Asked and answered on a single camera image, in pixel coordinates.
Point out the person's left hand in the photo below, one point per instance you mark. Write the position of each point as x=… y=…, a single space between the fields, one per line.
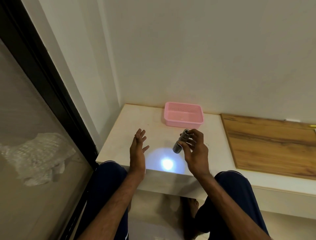
x=137 y=155

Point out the person's right hand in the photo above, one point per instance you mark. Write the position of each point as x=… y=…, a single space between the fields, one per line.
x=197 y=155

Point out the grey flashlight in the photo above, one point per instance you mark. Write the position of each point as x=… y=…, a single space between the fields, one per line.
x=177 y=147

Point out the pink plastic basket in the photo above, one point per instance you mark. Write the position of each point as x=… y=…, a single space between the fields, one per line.
x=184 y=116

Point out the person's left forearm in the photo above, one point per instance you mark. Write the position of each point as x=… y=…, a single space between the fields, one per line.
x=108 y=210

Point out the person's right forearm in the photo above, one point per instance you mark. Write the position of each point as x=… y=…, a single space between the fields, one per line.
x=232 y=210

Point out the person's left leg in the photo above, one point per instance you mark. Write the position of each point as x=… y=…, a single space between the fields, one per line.
x=106 y=183

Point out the person's right foot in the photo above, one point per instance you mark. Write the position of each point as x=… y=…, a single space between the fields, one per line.
x=193 y=207

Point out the wood-grain board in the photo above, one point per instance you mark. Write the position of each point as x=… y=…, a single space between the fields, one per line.
x=271 y=146

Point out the clear bubble wrap sheet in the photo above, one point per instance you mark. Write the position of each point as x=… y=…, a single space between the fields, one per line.
x=37 y=158

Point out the black door frame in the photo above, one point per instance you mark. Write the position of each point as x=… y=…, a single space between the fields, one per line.
x=44 y=81

